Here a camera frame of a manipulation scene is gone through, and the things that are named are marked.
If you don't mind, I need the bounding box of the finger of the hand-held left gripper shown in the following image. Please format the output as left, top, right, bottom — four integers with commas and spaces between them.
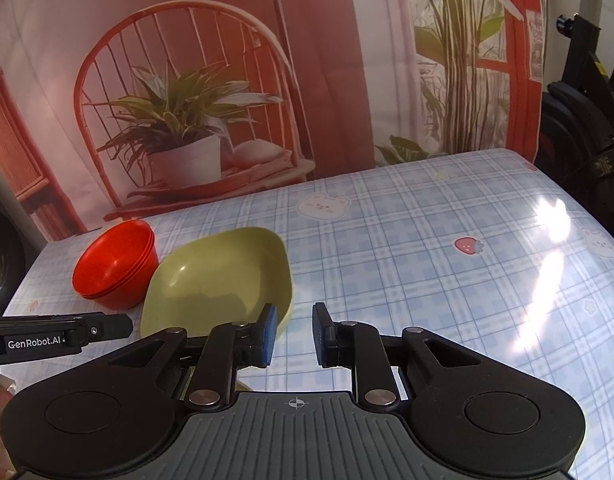
0, 312, 136, 346

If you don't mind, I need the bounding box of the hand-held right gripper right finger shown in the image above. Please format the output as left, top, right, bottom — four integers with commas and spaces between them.
312, 303, 488, 409

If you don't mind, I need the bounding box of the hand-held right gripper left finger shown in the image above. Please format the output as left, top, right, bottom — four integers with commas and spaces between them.
107, 303, 279, 409

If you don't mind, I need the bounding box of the red plastic bowl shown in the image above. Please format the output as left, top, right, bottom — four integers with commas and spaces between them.
75, 227, 158, 302
82, 235, 161, 310
72, 219, 156, 297

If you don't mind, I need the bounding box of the blue plaid tablecloth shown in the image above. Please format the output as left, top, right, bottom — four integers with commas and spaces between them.
4, 147, 614, 480

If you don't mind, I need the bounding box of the printed room backdrop cloth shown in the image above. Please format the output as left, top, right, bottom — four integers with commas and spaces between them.
0, 0, 546, 242

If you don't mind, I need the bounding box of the black exercise bike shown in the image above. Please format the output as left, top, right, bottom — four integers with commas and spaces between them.
537, 10, 614, 253

